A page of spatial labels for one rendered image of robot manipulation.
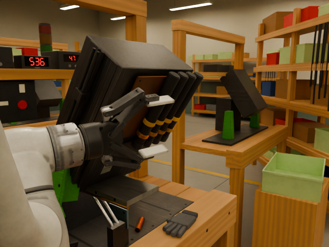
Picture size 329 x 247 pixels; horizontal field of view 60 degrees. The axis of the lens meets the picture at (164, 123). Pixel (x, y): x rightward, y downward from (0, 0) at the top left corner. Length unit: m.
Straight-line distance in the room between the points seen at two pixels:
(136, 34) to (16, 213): 1.44
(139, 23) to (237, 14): 8.81
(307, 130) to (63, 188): 3.13
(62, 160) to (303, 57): 3.42
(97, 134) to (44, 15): 12.39
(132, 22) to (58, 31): 11.48
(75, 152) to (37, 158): 0.07
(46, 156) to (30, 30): 12.00
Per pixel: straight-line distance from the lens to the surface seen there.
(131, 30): 1.74
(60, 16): 13.33
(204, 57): 10.28
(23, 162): 0.54
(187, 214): 1.29
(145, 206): 1.42
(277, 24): 4.56
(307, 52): 3.78
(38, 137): 0.56
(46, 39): 1.37
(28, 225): 0.40
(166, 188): 1.67
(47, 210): 0.50
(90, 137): 0.58
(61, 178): 0.98
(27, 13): 12.57
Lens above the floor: 1.52
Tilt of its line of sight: 10 degrees down
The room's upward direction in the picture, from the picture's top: straight up
